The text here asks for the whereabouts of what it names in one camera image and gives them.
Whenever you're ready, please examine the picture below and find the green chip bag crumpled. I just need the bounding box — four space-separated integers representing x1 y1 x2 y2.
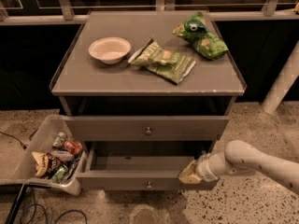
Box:
172 12 228 61

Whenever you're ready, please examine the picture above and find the metal window railing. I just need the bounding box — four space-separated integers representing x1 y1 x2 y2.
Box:
0 0 299 24

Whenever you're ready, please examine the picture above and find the brown snack bag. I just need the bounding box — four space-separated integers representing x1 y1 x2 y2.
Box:
32 151 62 177

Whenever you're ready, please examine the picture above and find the grey drawer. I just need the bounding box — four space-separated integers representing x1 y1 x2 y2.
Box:
65 116 228 142
77 141 216 191

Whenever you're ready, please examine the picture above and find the orange soda can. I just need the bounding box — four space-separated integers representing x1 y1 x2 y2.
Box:
64 140 82 156

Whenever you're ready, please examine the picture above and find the blue cable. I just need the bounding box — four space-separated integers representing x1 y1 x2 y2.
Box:
19 187 88 224

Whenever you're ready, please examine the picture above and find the green soda can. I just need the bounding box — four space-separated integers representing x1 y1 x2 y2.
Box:
52 132 67 149

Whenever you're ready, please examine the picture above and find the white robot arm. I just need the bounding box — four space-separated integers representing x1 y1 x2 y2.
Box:
178 45 299 194

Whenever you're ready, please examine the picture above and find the black cable with plug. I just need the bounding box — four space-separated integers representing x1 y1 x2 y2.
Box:
0 131 28 150

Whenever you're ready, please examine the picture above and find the green snack packet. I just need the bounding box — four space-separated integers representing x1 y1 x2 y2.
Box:
51 165 68 183

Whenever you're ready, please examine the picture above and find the green chip bag flat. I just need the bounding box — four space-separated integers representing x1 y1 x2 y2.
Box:
128 38 196 84

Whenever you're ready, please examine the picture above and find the clear plastic bin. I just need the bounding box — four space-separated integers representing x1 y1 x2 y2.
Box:
1 115 87 195

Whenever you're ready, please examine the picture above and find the white paper bowl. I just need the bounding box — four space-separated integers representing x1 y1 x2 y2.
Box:
89 37 131 64

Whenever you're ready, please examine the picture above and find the grey wooden drawer cabinet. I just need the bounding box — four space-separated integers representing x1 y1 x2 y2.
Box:
49 10 248 147

